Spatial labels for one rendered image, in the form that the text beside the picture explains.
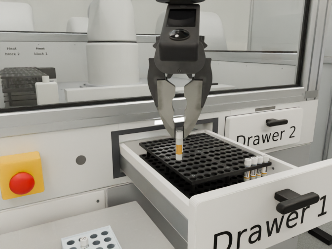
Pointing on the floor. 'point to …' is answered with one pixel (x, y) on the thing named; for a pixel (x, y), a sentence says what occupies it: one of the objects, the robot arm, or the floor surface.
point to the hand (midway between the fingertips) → (179, 130)
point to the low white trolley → (112, 217)
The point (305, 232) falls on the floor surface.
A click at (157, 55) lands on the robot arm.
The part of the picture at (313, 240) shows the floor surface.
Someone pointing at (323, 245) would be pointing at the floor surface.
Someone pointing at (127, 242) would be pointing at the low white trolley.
